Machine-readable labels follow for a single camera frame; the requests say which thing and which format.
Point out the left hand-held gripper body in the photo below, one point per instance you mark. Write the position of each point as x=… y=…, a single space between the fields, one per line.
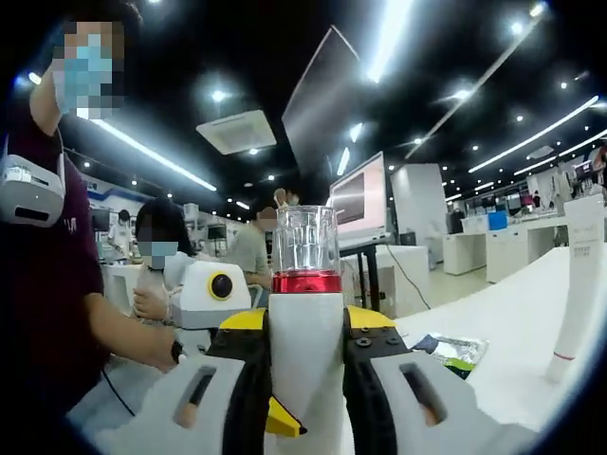
x=199 y=303

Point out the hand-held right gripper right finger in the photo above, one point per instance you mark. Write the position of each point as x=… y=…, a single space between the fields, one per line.
x=374 y=379

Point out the ceiling air vent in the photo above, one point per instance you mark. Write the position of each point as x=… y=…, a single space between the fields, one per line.
x=237 y=132

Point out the green black snack packet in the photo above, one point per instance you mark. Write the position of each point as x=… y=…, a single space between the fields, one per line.
x=450 y=353

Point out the black standing desk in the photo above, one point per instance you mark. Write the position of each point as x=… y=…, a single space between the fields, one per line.
x=367 y=279

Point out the person's left hand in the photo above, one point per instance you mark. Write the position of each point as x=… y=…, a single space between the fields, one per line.
x=171 y=353

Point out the blue storage bin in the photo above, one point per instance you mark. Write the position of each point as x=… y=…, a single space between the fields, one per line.
x=497 y=221

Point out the white chest device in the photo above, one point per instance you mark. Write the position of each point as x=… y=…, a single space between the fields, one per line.
x=28 y=194

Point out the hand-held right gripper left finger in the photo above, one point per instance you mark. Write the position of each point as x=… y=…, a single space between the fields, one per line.
x=246 y=379

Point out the white skincare tube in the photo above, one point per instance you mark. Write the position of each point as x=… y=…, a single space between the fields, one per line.
x=578 y=284

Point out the person's grey trousers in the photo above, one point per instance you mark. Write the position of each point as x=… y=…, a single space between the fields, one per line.
x=95 y=407

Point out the person in dark shirt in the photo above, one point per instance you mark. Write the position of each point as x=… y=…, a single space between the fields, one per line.
x=47 y=284

